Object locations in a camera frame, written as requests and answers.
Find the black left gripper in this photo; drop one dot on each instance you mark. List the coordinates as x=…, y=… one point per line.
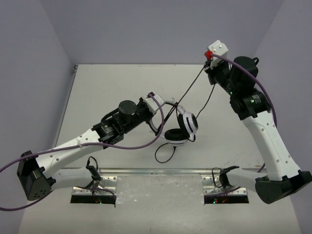
x=146, y=110

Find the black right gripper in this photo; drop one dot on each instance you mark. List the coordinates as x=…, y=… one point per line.
x=210, y=72

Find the white and black headphones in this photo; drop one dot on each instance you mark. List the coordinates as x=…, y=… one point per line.
x=186, y=131

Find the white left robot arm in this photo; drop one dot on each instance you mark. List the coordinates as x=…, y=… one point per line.
x=46, y=172

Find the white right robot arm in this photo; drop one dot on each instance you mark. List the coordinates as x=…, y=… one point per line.
x=283, y=177

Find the metal base mounting plate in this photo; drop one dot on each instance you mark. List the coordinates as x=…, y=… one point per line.
x=212, y=191

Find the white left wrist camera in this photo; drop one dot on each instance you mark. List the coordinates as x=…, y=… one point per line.
x=153, y=101

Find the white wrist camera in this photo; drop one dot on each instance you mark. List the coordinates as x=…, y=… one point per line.
x=216, y=48
x=153, y=101

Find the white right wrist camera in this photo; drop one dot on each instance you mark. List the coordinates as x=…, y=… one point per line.
x=216, y=48

